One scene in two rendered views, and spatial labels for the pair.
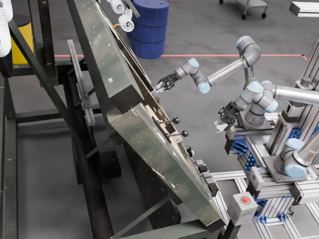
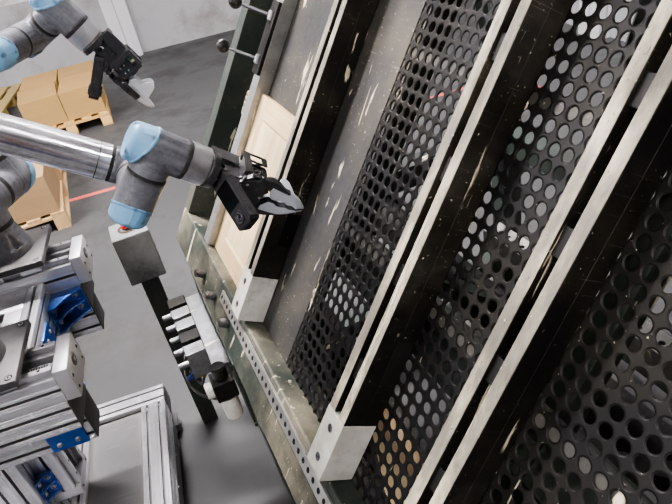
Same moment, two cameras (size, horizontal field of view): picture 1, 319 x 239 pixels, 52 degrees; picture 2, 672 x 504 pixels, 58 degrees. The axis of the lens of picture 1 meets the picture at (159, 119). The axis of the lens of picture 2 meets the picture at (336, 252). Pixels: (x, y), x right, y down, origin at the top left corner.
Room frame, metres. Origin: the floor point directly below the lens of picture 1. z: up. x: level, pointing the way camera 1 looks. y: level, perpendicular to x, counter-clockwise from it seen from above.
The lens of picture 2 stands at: (3.01, 0.22, 1.85)
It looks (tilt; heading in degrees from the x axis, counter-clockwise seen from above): 34 degrees down; 186
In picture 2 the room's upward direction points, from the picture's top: 12 degrees counter-clockwise
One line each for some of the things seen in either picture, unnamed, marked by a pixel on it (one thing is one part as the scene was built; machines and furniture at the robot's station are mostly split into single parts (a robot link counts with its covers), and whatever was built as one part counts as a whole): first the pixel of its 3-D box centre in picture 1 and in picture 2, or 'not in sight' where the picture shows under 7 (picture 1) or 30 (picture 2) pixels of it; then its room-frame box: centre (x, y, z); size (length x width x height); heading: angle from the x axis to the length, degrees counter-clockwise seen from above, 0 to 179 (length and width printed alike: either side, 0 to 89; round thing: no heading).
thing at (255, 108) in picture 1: (259, 102); not in sight; (2.04, -0.73, 1.20); 0.13 x 0.12 x 0.14; 17
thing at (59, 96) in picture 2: not in sight; (65, 100); (-2.86, -2.73, 0.20); 1.13 x 0.85 x 0.39; 15
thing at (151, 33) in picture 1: (145, 19); not in sight; (5.17, 0.44, 0.41); 1.12 x 0.69 x 0.83; 3
